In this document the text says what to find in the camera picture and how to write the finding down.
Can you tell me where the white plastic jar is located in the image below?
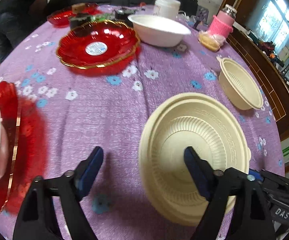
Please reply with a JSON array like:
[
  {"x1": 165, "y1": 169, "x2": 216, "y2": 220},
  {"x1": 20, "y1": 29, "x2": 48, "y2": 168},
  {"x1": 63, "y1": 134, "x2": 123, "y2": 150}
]
[{"x1": 154, "y1": 0, "x2": 181, "y2": 18}]

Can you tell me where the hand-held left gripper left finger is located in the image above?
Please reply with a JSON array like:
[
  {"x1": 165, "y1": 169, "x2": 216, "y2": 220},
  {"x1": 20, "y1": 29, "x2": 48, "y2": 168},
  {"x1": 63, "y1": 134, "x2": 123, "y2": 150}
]
[{"x1": 12, "y1": 146, "x2": 104, "y2": 240}]

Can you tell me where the black cylinder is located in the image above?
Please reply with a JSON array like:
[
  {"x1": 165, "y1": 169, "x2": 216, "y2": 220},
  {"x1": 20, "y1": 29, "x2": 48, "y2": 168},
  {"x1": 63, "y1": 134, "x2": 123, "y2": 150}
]
[{"x1": 70, "y1": 15, "x2": 92, "y2": 29}]

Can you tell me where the frosted glass window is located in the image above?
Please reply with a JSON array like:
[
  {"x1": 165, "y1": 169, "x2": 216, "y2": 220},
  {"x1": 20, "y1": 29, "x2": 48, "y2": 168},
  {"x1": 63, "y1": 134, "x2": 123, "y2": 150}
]
[{"x1": 244, "y1": 0, "x2": 289, "y2": 68}]

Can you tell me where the red gold-rimmed plate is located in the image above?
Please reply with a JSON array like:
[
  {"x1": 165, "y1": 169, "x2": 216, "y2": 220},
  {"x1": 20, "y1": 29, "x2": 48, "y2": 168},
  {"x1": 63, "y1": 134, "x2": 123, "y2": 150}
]
[
  {"x1": 56, "y1": 20, "x2": 141, "y2": 76},
  {"x1": 0, "y1": 81, "x2": 47, "y2": 214}
]

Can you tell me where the bag of bread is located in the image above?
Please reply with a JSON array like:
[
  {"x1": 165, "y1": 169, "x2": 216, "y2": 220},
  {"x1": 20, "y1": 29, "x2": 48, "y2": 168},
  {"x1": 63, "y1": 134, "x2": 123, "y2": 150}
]
[{"x1": 198, "y1": 31, "x2": 226, "y2": 52}]

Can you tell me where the wooden sideboard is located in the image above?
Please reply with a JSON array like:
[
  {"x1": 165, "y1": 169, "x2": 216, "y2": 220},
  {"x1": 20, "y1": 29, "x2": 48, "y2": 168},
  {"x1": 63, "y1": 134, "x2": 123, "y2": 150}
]
[{"x1": 226, "y1": 21, "x2": 289, "y2": 140}]

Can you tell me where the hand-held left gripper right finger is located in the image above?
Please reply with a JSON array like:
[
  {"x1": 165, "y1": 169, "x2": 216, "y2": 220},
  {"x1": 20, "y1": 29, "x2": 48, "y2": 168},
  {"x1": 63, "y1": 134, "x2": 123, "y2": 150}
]
[{"x1": 184, "y1": 146, "x2": 276, "y2": 240}]

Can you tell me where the large cream plastic bowl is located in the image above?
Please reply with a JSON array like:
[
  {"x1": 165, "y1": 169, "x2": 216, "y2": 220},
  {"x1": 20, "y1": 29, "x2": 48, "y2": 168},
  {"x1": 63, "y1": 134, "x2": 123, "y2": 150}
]
[{"x1": 138, "y1": 92, "x2": 252, "y2": 227}]

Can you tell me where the red glass bowl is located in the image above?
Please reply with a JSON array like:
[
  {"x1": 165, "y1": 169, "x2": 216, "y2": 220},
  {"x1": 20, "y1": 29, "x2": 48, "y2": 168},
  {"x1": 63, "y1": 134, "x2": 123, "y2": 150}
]
[{"x1": 46, "y1": 2, "x2": 102, "y2": 27}]

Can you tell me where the pink sleeved bottle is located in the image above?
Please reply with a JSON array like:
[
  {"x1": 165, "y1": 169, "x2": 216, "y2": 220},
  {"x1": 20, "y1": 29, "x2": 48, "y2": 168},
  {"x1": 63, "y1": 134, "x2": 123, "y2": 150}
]
[{"x1": 208, "y1": 4, "x2": 237, "y2": 36}]

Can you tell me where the black motor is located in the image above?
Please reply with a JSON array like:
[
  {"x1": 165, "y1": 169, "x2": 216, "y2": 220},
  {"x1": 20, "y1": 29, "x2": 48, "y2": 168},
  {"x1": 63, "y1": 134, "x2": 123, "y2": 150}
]
[{"x1": 115, "y1": 9, "x2": 136, "y2": 20}]

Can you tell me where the brown spool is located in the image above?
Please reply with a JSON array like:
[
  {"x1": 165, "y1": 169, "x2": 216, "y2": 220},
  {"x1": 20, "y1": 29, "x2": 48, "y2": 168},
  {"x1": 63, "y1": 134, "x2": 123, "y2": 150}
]
[{"x1": 73, "y1": 4, "x2": 91, "y2": 15}]

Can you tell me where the small cream plastic bowl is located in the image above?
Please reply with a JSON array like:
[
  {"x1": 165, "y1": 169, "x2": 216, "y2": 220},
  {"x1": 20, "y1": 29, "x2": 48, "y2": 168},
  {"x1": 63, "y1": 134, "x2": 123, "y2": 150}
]
[{"x1": 216, "y1": 56, "x2": 264, "y2": 110}]

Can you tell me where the purple floral tablecloth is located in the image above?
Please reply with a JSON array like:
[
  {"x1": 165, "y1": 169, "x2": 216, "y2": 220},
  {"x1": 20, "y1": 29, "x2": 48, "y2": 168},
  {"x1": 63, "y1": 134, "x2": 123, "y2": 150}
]
[{"x1": 0, "y1": 4, "x2": 285, "y2": 240}]

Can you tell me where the large white paper bowl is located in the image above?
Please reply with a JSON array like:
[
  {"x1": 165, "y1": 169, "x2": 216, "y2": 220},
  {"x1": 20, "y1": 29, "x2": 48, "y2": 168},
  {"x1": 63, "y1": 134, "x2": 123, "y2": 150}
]
[{"x1": 127, "y1": 14, "x2": 192, "y2": 47}]

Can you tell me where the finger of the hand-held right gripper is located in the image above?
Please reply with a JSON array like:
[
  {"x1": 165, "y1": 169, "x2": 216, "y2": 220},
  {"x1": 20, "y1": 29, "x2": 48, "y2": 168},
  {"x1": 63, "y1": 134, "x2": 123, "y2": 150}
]
[{"x1": 249, "y1": 169, "x2": 289, "y2": 196}]

